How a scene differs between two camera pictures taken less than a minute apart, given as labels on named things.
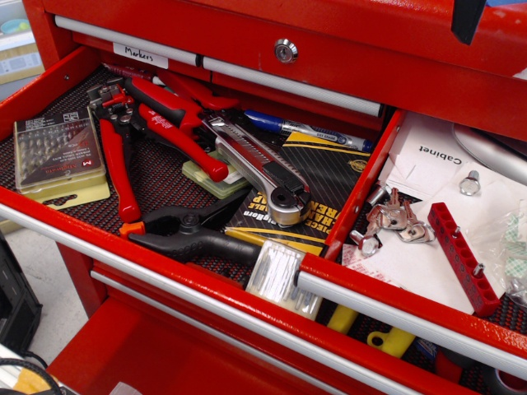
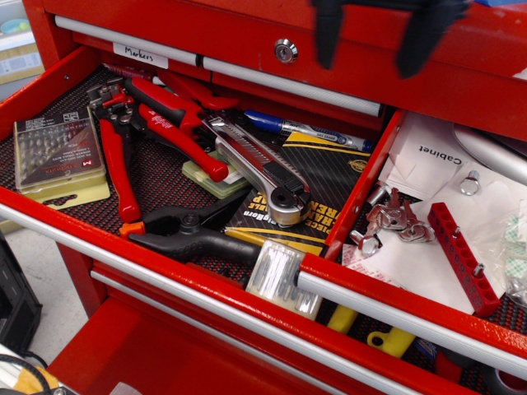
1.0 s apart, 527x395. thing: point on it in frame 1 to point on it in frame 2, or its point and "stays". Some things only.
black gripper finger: x=465 y=18 to x=431 y=19
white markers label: x=142 y=56 stays
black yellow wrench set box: x=333 y=172 stays
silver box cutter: x=288 y=196 stays
